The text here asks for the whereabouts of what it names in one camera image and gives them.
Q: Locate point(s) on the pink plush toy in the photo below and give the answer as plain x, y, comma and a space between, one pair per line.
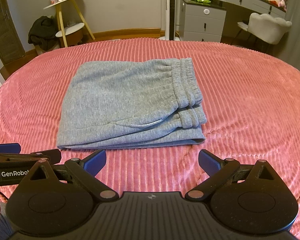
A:
283, 4

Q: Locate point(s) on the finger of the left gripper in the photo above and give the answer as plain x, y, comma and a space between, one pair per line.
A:
13, 148
53, 155

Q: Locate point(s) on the grey sweatpants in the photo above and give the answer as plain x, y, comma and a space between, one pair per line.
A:
121, 104

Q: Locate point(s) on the pink ribbed bed blanket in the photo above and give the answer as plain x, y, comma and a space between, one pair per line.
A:
251, 100

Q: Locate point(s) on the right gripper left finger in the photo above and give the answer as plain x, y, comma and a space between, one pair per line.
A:
73, 181

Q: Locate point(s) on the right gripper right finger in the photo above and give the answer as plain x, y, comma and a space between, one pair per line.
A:
230, 180

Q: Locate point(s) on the grey drawer cabinet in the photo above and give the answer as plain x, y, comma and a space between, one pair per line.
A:
199, 22

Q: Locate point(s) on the wooden door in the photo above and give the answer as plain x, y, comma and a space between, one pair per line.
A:
11, 48

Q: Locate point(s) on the white tower fan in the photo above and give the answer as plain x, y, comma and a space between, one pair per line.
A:
170, 32

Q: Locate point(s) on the white tiered side table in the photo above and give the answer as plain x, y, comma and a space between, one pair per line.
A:
70, 21

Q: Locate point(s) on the dark clothes pile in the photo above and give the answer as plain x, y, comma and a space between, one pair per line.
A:
43, 33

